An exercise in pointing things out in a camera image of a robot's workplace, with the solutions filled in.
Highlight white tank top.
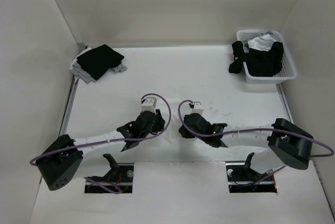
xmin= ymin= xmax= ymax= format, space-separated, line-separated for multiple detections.
xmin=158 ymin=98 xmax=184 ymax=144

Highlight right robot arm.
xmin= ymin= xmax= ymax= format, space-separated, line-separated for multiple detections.
xmin=178 ymin=113 xmax=312 ymax=182

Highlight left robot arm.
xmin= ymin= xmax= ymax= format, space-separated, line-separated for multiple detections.
xmin=31 ymin=109 xmax=168 ymax=191

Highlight black tank top hanging out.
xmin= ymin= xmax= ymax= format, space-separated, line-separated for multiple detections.
xmin=228 ymin=41 xmax=247 ymax=74

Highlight folded black tank top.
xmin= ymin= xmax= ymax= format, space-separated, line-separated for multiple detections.
xmin=76 ymin=44 xmax=125 ymax=81

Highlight folded grey tank tops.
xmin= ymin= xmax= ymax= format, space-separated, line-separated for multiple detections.
xmin=69 ymin=47 xmax=128 ymax=85

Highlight black garments in basket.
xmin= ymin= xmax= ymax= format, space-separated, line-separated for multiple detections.
xmin=245 ymin=42 xmax=284 ymax=77

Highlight white plastic laundry basket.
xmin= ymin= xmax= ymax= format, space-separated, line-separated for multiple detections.
xmin=236 ymin=29 xmax=297 ymax=84

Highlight white garment in basket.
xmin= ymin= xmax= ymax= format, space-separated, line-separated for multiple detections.
xmin=247 ymin=34 xmax=277 ymax=51

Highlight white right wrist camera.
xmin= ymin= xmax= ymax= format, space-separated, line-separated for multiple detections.
xmin=189 ymin=102 xmax=204 ymax=115

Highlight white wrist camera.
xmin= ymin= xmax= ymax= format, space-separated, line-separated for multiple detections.
xmin=189 ymin=102 xmax=204 ymax=115
xmin=141 ymin=97 xmax=157 ymax=114

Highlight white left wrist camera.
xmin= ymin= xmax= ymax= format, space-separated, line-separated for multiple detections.
xmin=141 ymin=97 xmax=157 ymax=114

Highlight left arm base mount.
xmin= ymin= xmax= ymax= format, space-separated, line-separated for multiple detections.
xmin=84 ymin=154 xmax=135 ymax=194

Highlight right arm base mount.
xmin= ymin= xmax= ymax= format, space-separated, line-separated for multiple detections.
xmin=226 ymin=152 xmax=277 ymax=193

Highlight left metal table rail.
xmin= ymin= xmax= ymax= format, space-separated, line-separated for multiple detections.
xmin=50 ymin=71 xmax=79 ymax=143

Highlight metal table rail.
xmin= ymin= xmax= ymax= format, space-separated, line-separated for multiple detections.
xmin=50 ymin=71 xmax=79 ymax=143
xmin=276 ymin=84 xmax=294 ymax=123

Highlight right metal table rail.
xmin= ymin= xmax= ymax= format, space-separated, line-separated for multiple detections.
xmin=276 ymin=84 xmax=294 ymax=123

